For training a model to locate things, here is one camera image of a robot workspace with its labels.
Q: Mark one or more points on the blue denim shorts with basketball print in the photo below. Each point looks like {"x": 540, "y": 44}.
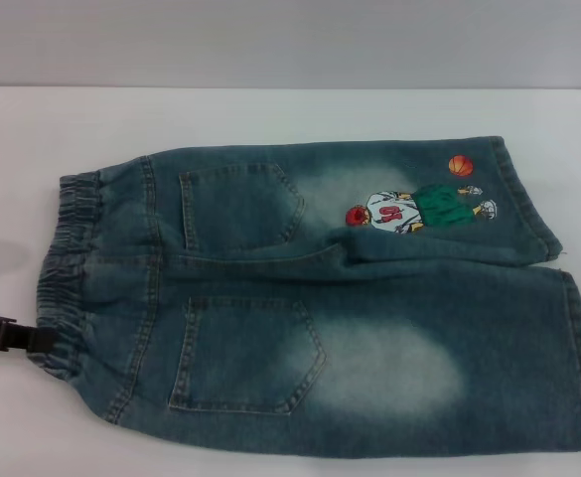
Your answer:
{"x": 290, "y": 318}

